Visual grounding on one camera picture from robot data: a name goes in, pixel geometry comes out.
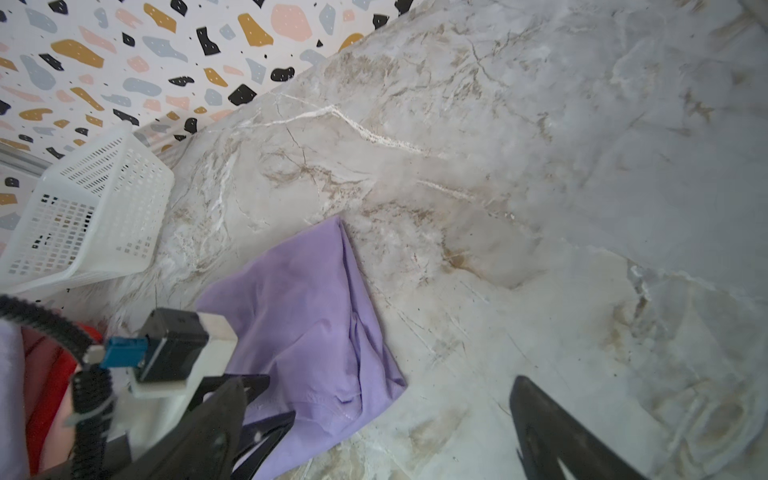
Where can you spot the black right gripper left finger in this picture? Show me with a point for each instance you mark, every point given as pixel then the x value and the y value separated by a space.
pixel 203 444

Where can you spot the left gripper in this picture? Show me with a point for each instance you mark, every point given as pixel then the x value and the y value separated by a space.
pixel 141 423

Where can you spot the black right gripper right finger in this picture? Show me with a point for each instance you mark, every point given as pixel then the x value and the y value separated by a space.
pixel 552 441

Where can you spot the purple SHINE t-shirt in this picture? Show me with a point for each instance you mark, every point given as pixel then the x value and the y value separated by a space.
pixel 303 316

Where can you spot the folded purple t-shirt on stack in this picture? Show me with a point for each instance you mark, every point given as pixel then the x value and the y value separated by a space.
pixel 14 457

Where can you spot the folded red t-shirt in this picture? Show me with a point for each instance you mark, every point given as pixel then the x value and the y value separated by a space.
pixel 47 401

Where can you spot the white plastic laundry basket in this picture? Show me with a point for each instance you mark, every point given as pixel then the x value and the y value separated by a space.
pixel 94 216

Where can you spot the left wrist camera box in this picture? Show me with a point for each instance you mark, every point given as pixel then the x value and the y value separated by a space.
pixel 175 352

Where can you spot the left corner aluminium post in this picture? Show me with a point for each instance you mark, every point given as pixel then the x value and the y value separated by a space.
pixel 22 161

